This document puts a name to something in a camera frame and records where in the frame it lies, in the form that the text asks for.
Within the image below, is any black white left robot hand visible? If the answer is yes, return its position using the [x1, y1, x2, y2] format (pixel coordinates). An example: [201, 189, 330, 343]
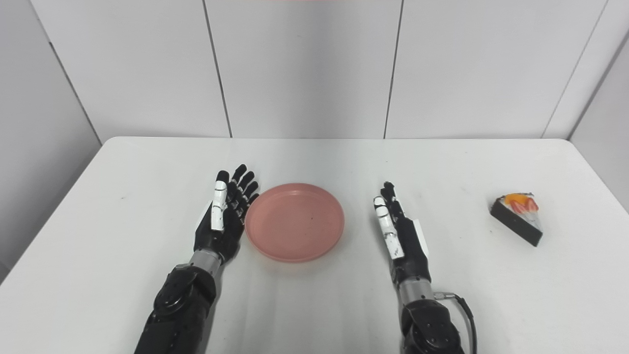
[193, 164, 260, 265]

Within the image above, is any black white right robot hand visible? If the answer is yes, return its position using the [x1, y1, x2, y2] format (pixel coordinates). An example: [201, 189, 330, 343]
[373, 181, 432, 285]

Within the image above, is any pink round plate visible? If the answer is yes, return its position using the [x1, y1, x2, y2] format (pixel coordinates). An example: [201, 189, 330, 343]
[245, 183, 345, 263]

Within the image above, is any cake slice with fruit topping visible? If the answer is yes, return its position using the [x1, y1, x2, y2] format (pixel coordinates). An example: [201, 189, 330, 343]
[490, 192, 543, 247]

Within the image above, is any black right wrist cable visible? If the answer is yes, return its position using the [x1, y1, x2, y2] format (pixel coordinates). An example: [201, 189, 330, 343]
[435, 292, 478, 354]

